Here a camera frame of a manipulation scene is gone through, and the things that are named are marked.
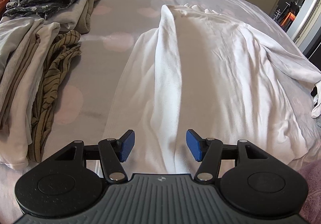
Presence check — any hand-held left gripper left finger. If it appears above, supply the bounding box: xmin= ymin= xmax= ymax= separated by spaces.
xmin=48 ymin=129 xmax=136 ymax=185

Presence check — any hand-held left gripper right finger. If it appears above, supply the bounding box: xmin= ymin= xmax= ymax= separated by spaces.
xmin=186 ymin=129 xmax=275 ymax=185

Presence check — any white fleece sweatshirt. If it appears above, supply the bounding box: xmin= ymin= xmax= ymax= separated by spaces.
xmin=102 ymin=3 xmax=321 ymax=174

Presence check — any bed with polka dot sheet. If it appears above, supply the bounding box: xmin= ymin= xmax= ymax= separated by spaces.
xmin=0 ymin=0 xmax=321 ymax=224

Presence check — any olive striped garment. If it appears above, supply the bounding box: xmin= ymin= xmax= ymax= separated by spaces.
xmin=27 ymin=30 xmax=82 ymax=162

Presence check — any beige folded garment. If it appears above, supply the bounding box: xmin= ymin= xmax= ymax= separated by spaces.
xmin=0 ymin=22 xmax=62 ymax=172

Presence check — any mauve fuzzy cloth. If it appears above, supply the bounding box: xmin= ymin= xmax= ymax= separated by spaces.
xmin=298 ymin=161 xmax=321 ymax=224

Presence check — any khaki folded garment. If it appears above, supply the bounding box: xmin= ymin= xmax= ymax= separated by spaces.
xmin=75 ymin=0 xmax=104 ymax=35

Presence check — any cream folded garment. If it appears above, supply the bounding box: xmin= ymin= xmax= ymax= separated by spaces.
xmin=43 ymin=0 xmax=96 ymax=31

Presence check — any black sliding wardrobe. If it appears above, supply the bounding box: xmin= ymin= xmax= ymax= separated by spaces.
xmin=307 ymin=36 xmax=321 ymax=69

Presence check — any orange lit object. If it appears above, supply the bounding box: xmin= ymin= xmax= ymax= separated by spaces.
xmin=278 ymin=11 xmax=294 ymax=30

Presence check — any pale grey folded shirt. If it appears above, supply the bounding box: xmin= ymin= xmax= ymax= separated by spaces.
xmin=0 ymin=16 xmax=46 ymax=81

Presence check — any cream door frame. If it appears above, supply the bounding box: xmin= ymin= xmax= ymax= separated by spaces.
xmin=286 ymin=0 xmax=321 ymax=48

